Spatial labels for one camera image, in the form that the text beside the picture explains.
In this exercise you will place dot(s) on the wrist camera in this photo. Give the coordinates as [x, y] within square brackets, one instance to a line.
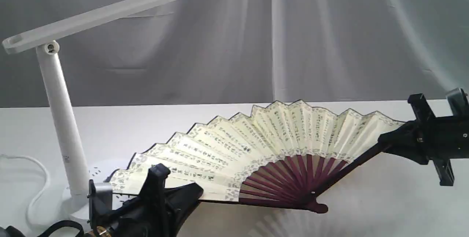
[458, 101]
[100, 199]

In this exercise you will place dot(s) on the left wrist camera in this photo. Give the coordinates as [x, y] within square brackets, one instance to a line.
[100, 199]

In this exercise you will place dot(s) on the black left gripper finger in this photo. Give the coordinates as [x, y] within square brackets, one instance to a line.
[179, 204]

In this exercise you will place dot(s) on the white backdrop curtain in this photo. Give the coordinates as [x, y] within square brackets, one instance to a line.
[257, 51]

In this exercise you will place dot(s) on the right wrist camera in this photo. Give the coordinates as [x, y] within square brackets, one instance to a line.
[458, 101]

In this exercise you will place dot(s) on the folding paper fan maroon ribs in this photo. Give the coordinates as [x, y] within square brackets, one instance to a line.
[279, 156]

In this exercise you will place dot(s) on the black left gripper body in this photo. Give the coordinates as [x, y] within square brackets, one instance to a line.
[142, 216]

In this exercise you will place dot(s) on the white desk lamp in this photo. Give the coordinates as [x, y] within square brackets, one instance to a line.
[44, 40]

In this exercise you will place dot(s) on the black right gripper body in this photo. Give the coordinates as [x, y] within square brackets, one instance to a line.
[442, 138]

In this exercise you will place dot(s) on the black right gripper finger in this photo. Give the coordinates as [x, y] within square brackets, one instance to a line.
[414, 154]
[404, 137]

